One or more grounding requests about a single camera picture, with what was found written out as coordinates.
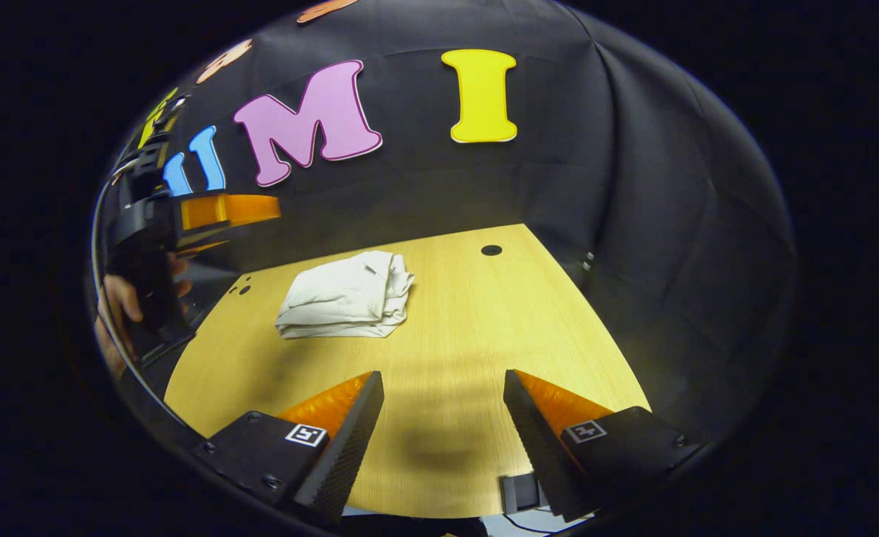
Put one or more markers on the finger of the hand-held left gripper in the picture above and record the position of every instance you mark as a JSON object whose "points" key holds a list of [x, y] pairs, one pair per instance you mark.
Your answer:
{"points": [[223, 210], [200, 247]]}

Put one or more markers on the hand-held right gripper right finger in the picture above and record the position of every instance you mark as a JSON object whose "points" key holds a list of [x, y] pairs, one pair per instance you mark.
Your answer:
{"points": [[532, 447]]}

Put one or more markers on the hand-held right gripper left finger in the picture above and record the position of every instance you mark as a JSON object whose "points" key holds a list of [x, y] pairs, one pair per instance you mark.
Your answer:
{"points": [[350, 447]]}

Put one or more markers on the white jeans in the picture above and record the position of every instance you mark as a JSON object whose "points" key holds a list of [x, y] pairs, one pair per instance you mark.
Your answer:
{"points": [[342, 298]]}

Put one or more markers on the silver metal clip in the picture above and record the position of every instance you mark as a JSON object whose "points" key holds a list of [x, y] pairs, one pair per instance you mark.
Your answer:
{"points": [[588, 261]]}

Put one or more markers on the black backdrop cloth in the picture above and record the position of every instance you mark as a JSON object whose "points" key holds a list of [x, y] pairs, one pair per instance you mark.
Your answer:
{"points": [[558, 164]]}

